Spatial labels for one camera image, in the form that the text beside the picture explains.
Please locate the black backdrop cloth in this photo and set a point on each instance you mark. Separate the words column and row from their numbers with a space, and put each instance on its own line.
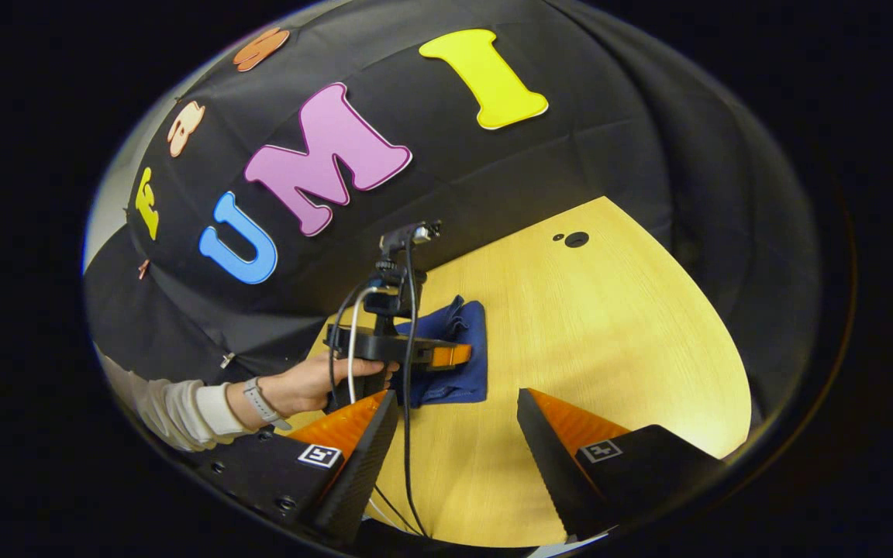
column 570, row 155

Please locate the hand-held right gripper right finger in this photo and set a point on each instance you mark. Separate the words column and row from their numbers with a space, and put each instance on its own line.
column 551, row 465

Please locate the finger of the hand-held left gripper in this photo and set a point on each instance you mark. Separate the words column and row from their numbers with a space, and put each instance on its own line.
column 450, row 355

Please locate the small silver metal clip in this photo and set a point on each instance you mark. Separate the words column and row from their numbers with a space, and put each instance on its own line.
column 227, row 360

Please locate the large black round table grommet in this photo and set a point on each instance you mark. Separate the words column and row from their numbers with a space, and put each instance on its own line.
column 577, row 239

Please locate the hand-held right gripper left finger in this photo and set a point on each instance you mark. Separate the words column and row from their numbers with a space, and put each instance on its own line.
column 365, row 473

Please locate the grey wristwatch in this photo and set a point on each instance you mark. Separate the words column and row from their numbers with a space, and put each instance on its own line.
column 256, row 399

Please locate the blue jeans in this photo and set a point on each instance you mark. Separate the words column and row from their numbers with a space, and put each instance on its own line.
column 462, row 322

